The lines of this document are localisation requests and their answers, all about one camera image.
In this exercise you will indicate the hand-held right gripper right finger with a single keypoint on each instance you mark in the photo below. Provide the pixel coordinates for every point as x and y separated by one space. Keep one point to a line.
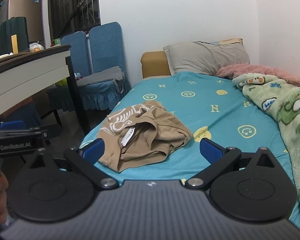
210 151

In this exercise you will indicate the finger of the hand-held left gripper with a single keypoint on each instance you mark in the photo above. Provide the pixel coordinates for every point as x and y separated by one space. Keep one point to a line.
12 125

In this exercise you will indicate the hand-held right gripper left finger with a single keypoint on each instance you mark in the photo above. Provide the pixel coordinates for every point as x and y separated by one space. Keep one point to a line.
92 151

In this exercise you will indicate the tan printed t-shirt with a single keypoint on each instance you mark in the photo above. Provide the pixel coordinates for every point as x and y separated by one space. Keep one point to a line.
155 140

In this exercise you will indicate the teal printed bed sheet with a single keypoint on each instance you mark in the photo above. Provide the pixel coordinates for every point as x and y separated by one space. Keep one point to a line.
215 127

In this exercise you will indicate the white desk with dark top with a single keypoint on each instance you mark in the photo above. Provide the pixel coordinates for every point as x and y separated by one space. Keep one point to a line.
27 75

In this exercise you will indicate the yellow green toy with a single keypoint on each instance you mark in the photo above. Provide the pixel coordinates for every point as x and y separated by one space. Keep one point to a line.
61 82

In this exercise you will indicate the grey seat cushion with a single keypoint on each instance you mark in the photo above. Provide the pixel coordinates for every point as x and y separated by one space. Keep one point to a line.
102 76

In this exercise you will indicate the small pale toy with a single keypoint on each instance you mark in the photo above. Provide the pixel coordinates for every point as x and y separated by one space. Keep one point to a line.
77 76

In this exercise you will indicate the green cartoon printed blanket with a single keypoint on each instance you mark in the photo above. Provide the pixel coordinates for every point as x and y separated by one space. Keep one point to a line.
290 120

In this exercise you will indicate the pink fluffy blanket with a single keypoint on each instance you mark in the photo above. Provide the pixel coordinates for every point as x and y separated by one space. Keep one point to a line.
252 70

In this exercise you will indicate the grey pillow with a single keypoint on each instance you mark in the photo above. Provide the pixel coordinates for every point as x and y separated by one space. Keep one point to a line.
205 57

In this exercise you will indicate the green lidded jar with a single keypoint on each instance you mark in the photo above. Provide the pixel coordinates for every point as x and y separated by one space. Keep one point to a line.
57 42

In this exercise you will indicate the blue covered chair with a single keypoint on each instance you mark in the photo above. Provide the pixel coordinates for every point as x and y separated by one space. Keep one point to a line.
107 45
75 52

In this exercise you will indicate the mustard yellow headboard cushion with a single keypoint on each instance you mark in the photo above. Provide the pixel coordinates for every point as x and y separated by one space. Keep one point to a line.
155 65

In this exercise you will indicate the yellow pillow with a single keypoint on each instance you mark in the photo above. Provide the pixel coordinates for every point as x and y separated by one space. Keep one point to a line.
230 41

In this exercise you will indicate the bronze refrigerator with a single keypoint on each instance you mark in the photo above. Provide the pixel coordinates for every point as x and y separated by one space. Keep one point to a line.
27 7

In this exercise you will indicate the dark barred window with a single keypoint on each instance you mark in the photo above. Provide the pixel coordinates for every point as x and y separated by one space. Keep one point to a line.
72 5

